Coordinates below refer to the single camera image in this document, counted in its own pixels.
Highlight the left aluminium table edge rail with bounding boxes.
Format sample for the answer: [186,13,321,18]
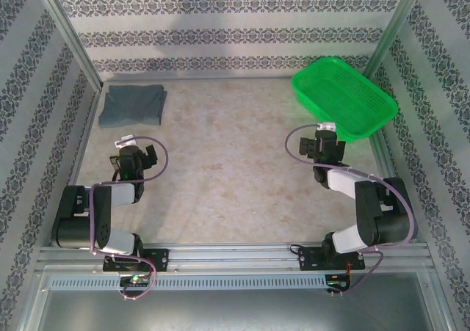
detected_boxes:
[50,84,106,246]

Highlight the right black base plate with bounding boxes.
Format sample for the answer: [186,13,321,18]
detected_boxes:
[297,245,366,272]

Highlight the right aluminium table edge rail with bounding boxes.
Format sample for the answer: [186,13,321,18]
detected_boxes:
[370,125,420,244]

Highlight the slotted grey cable duct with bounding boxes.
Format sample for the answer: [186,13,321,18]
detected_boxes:
[49,274,330,292]

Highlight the left aluminium frame post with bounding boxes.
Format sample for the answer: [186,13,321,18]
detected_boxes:
[36,0,106,97]

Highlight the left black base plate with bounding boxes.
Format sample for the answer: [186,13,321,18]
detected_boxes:
[101,247,171,273]

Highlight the green plastic basket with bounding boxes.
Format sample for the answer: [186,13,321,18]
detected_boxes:
[291,57,400,143]

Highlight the grey metal base tray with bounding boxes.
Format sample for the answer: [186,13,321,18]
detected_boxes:
[21,264,456,331]

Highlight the aluminium frame post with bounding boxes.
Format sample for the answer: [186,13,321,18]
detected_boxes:
[365,0,431,78]
[36,0,106,97]

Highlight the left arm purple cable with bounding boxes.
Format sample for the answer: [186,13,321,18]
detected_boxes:
[89,135,170,302]

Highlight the grey trousers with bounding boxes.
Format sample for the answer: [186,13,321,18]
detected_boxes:
[98,84,169,128]

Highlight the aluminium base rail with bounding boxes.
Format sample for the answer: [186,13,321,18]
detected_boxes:
[36,241,433,274]

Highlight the left controller board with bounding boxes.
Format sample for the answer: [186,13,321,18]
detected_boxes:
[120,274,152,288]

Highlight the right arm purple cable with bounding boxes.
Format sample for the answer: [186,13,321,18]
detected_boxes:
[285,123,420,297]

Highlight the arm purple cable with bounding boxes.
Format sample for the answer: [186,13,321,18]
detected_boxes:
[285,123,420,297]
[89,135,170,302]

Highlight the aluminium table edge rail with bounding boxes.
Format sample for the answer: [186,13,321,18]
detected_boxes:
[50,84,106,246]
[370,125,420,244]

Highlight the right controller board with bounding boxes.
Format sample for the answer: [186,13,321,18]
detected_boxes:
[325,273,353,292]

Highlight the controller board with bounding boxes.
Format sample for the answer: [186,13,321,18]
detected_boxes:
[120,274,152,288]
[325,273,353,292]

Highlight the right aluminium frame post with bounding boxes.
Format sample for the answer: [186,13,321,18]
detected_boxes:
[365,0,431,78]

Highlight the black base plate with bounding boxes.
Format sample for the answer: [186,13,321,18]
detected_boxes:
[297,245,366,272]
[101,247,171,273]

